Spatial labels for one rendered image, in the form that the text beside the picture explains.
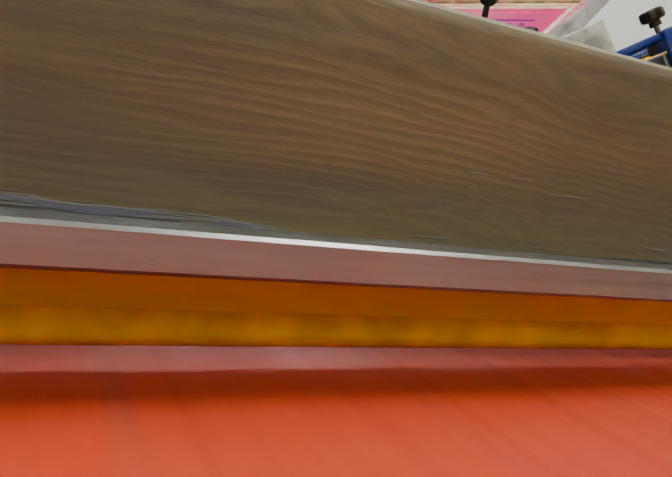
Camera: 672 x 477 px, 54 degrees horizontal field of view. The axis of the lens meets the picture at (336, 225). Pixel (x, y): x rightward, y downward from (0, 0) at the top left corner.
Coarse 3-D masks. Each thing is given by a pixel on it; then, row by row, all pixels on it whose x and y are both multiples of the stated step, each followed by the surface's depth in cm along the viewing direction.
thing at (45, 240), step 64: (0, 256) 13; (64, 256) 13; (128, 256) 14; (192, 256) 14; (256, 256) 15; (320, 256) 16; (384, 256) 16; (448, 256) 17; (512, 256) 18; (576, 256) 21
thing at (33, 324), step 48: (0, 336) 15; (48, 336) 16; (96, 336) 16; (144, 336) 17; (192, 336) 17; (240, 336) 18; (288, 336) 18; (336, 336) 19; (384, 336) 20; (432, 336) 20; (480, 336) 21; (528, 336) 22; (576, 336) 23; (624, 336) 24
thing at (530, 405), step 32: (384, 352) 21; (416, 352) 22; (448, 352) 22; (480, 352) 23; (512, 352) 24; (544, 352) 24; (576, 352) 25; (608, 352) 26; (640, 352) 26; (416, 384) 19; (448, 384) 19; (480, 384) 20; (512, 384) 20; (544, 384) 20; (576, 384) 21; (608, 384) 22; (640, 384) 22; (480, 416) 17; (512, 416) 17; (544, 416) 18; (576, 416) 18; (608, 416) 18; (640, 416) 19; (512, 448) 15; (544, 448) 16; (576, 448) 16; (608, 448) 16; (640, 448) 16
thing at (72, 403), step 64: (0, 384) 15; (64, 384) 15; (128, 384) 16; (192, 384) 16; (256, 384) 17; (320, 384) 18; (384, 384) 18; (0, 448) 12; (64, 448) 12; (128, 448) 13; (192, 448) 13; (256, 448) 13; (320, 448) 14; (384, 448) 14; (448, 448) 15
